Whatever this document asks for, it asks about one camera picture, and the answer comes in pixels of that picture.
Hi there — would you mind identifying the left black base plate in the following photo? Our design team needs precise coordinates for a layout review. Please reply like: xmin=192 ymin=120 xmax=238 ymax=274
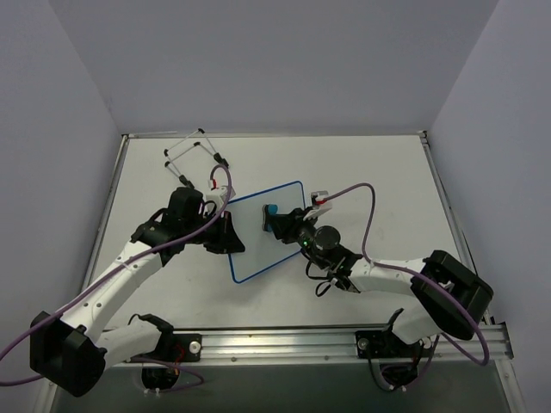
xmin=168 ymin=332 xmax=202 ymax=363

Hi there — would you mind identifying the purple cable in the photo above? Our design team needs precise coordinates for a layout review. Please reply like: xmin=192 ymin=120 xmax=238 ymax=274
xmin=0 ymin=164 xmax=236 ymax=395
xmin=325 ymin=183 xmax=491 ymax=391

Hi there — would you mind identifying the metal wire easel stand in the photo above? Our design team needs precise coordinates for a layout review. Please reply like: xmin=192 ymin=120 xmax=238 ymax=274
xmin=163 ymin=128 xmax=230 ymax=188

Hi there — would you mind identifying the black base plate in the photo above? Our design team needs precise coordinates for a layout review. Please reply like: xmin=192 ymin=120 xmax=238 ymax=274
xmin=168 ymin=332 xmax=202 ymax=363
xmin=355 ymin=330 xmax=430 ymax=360

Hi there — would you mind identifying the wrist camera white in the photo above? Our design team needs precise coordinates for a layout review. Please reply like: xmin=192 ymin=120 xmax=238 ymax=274
xmin=304 ymin=190 xmax=332 ymax=220
xmin=204 ymin=179 xmax=235 ymax=213

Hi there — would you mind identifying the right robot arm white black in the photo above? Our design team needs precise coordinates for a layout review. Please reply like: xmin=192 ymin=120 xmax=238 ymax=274
xmin=263 ymin=205 xmax=493 ymax=355

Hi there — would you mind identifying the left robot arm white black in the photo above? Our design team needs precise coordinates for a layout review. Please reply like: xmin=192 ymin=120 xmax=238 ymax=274
xmin=30 ymin=186 xmax=245 ymax=397

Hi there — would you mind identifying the blue whiteboard eraser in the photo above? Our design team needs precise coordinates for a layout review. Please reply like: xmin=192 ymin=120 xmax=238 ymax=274
xmin=263 ymin=204 xmax=278 ymax=232

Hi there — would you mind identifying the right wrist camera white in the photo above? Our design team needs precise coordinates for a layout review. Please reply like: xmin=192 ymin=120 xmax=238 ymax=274
xmin=304 ymin=190 xmax=332 ymax=220

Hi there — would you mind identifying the blue framed whiteboard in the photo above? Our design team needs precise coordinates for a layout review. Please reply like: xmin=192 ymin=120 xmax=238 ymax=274
xmin=226 ymin=181 xmax=306 ymax=284

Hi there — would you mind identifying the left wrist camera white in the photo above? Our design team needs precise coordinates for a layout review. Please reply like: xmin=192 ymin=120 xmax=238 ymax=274
xmin=204 ymin=179 xmax=235 ymax=213

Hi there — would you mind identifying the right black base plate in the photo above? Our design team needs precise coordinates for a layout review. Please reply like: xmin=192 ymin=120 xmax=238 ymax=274
xmin=355 ymin=330 xmax=430 ymax=360

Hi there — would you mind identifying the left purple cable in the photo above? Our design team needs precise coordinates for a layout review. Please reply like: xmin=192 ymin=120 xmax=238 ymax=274
xmin=0 ymin=164 xmax=236 ymax=395

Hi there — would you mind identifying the aluminium mounting rail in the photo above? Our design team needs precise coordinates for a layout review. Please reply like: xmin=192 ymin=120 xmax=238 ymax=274
xmin=98 ymin=324 xmax=516 ymax=367

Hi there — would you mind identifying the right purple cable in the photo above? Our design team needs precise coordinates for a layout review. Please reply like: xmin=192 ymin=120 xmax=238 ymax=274
xmin=325 ymin=183 xmax=491 ymax=391

